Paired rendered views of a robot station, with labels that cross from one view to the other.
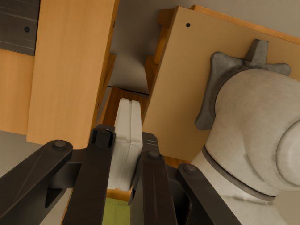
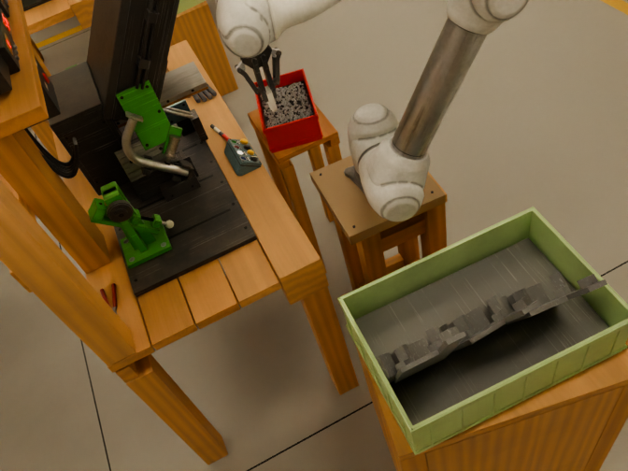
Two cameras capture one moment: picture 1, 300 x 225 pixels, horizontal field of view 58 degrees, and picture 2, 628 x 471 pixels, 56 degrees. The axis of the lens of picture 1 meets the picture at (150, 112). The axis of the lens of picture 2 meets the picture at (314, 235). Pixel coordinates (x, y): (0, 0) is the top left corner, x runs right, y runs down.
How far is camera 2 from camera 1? 1.66 m
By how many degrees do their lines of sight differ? 59
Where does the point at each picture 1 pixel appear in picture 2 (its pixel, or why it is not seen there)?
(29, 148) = not seen: outside the picture
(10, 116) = (262, 278)
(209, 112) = not seen: hidden behind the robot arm
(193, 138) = not seen: hidden behind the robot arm
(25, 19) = (242, 224)
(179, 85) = (341, 194)
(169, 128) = (358, 214)
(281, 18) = (461, 228)
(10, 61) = (245, 252)
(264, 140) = (352, 126)
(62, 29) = (263, 215)
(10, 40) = (240, 237)
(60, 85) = (278, 237)
